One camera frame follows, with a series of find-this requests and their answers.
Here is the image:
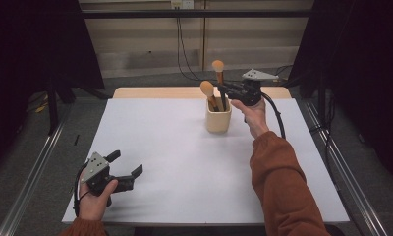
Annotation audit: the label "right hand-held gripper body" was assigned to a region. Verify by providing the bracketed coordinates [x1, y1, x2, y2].
[228, 68, 280, 107]

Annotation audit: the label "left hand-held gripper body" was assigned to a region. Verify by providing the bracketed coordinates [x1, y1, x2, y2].
[81, 151, 135, 207]

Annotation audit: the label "large makeup brush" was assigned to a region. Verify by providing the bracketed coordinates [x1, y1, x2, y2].
[199, 80, 220, 113]

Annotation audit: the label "small makeup brush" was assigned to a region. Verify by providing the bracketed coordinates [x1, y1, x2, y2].
[211, 59, 228, 112]

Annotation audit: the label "beige square cup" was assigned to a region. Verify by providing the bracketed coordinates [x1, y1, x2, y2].
[205, 96, 233, 134]

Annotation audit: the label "person's right hand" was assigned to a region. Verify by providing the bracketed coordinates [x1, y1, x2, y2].
[230, 97, 271, 140]

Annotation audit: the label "person's left hand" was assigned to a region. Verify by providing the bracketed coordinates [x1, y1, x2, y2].
[77, 178, 119, 222]

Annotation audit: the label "white table sheet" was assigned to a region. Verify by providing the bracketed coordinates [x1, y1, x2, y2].
[61, 97, 351, 225]

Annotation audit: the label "black stand pole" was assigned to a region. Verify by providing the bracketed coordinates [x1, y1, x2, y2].
[46, 77, 61, 136]

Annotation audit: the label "black horizontal crossbar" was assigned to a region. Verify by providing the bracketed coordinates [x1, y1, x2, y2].
[81, 9, 313, 20]

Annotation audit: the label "yellow floor tape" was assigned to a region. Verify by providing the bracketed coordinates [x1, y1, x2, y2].
[34, 94, 50, 114]

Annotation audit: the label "black curtain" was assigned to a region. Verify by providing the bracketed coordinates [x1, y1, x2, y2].
[0, 0, 105, 171]
[287, 0, 393, 188]

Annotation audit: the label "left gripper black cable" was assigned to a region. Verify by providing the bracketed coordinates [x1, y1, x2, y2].
[72, 163, 89, 217]

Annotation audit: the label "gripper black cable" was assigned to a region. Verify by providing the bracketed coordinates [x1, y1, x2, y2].
[72, 163, 89, 217]
[260, 92, 287, 141]

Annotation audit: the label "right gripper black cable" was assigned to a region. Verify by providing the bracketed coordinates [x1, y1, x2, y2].
[260, 92, 287, 141]

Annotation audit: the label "tan vertical wall strip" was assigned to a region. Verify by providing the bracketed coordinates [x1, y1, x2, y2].
[200, 0, 208, 72]

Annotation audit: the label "metal floor rail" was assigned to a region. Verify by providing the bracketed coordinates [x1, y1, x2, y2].
[0, 106, 73, 236]
[302, 99, 389, 236]

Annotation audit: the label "black wall cable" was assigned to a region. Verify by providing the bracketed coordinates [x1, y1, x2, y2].
[179, 18, 218, 87]
[175, 18, 294, 85]

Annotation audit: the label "black floor cables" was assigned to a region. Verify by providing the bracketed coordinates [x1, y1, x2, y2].
[310, 94, 335, 158]

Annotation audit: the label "white wall socket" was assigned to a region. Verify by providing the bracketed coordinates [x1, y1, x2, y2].
[170, 0, 195, 10]

